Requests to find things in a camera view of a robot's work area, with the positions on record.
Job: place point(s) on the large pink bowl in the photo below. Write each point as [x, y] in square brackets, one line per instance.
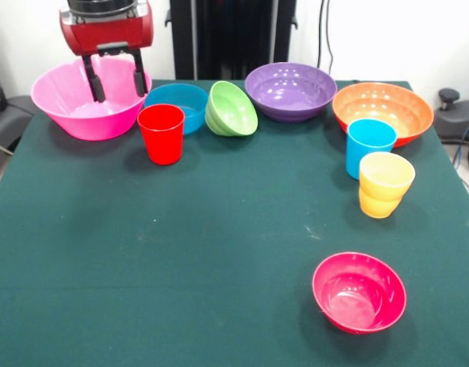
[85, 118]

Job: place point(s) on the blue bowl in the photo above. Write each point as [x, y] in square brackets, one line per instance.
[180, 99]

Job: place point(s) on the green bowl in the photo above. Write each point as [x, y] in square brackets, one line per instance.
[234, 111]

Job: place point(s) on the black pedestal foot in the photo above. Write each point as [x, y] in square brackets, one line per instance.
[8, 118]
[456, 114]

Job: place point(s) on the small crimson bowl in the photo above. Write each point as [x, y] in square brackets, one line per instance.
[358, 294]

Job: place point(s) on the yellow cup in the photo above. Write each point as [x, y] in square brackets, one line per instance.
[385, 187]

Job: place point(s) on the red cup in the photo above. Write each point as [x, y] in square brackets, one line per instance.
[161, 137]

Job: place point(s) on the red-orange bowl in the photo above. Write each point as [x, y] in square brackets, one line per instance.
[383, 103]

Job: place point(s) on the blue cup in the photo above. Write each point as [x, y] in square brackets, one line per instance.
[368, 149]

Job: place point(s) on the dark green tablecloth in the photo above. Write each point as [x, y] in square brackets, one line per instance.
[219, 286]

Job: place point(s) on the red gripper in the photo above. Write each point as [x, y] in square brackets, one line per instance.
[108, 36]

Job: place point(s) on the purple bowl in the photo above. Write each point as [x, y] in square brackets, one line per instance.
[290, 89]

